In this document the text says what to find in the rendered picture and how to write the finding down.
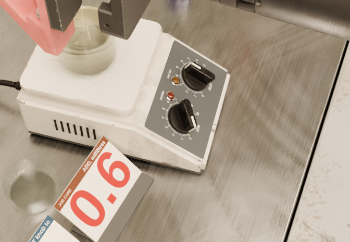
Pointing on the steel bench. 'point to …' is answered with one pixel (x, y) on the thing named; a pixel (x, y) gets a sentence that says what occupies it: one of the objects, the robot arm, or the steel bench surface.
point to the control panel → (207, 96)
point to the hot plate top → (146, 41)
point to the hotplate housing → (116, 121)
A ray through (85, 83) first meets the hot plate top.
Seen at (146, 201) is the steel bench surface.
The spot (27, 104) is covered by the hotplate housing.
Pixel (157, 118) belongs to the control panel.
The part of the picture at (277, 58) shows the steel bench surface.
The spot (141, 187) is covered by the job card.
